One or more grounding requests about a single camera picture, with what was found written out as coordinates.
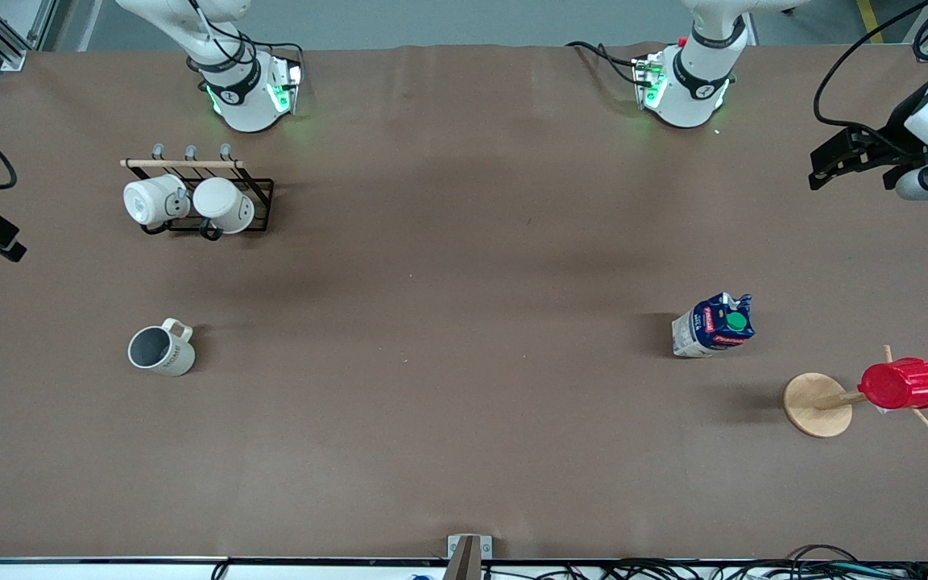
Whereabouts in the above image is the metal base connector plate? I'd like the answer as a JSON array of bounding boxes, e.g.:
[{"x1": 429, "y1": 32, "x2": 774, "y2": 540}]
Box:
[
  {"x1": 269, "y1": 60, "x2": 305, "y2": 114},
  {"x1": 632, "y1": 54, "x2": 667, "y2": 110}
]

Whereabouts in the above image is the black cable bundle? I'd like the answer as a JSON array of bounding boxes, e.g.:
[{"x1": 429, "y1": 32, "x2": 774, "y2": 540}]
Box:
[{"x1": 593, "y1": 545, "x2": 928, "y2": 580}]

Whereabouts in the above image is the red plastic cup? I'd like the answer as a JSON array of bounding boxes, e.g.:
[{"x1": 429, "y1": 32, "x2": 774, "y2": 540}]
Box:
[{"x1": 859, "y1": 358, "x2": 928, "y2": 411}]

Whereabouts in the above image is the white mug grey inside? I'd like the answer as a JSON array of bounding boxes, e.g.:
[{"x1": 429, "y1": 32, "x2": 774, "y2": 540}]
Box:
[{"x1": 127, "y1": 318, "x2": 196, "y2": 377}]

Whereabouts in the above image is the blue white milk carton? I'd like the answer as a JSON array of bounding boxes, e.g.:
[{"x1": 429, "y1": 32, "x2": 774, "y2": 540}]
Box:
[{"x1": 671, "y1": 292, "x2": 756, "y2": 358}]

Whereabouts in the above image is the black wire mug rack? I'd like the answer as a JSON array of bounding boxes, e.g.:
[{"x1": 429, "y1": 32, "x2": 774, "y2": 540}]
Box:
[{"x1": 120, "y1": 143, "x2": 275, "y2": 241}]

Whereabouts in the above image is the wooden mug tree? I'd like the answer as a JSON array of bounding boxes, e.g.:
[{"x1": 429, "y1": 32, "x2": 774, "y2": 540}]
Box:
[{"x1": 783, "y1": 345, "x2": 928, "y2": 438}]

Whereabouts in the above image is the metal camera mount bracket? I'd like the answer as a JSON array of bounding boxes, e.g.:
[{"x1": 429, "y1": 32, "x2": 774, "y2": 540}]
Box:
[{"x1": 441, "y1": 534, "x2": 494, "y2": 580}]

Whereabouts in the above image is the white hanging mug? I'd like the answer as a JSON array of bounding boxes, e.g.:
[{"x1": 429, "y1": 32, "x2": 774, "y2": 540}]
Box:
[
  {"x1": 123, "y1": 174, "x2": 191, "y2": 228},
  {"x1": 193, "y1": 177, "x2": 255, "y2": 234}
]

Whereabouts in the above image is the black base cable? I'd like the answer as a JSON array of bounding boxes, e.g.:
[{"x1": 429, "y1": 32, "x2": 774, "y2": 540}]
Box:
[
  {"x1": 248, "y1": 38, "x2": 306, "y2": 67},
  {"x1": 566, "y1": 40, "x2": 642, "y2": 86}
]

